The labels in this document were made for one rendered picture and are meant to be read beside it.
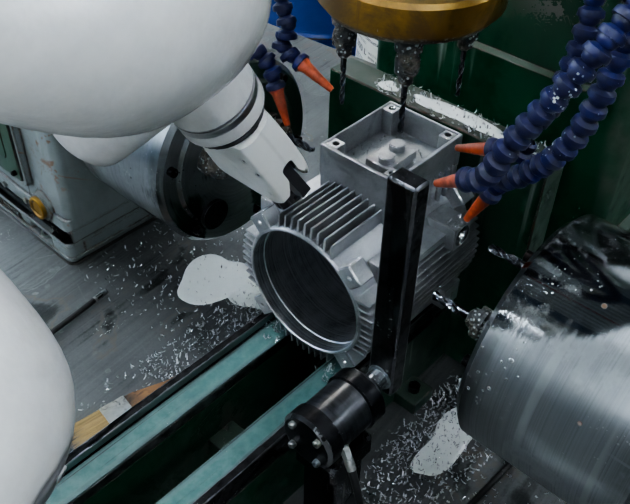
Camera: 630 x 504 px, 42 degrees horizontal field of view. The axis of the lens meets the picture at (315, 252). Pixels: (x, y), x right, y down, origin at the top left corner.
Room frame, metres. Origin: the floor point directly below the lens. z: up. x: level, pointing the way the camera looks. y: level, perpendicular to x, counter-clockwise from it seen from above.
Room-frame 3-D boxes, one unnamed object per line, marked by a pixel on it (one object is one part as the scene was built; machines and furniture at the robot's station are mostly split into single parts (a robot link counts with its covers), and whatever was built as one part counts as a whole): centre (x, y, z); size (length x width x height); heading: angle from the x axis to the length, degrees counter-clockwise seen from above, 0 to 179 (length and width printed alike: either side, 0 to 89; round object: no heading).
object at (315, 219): (0.70, -0.05, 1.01); 0.20 x 0.19 x 0.19; 139
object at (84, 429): (0.63, 0.21, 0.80); 0.21 x 0.05 x 0.01; 130
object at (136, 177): (0.94, 0.21, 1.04); 0.37 x 0.25 x 0.25; 48
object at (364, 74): (0.82, -0.16, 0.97); 0.30 x 0.11 x 0.34; 48
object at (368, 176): (0.73, -0.08, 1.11); 0.12 x 0.11 x 0.07; 139
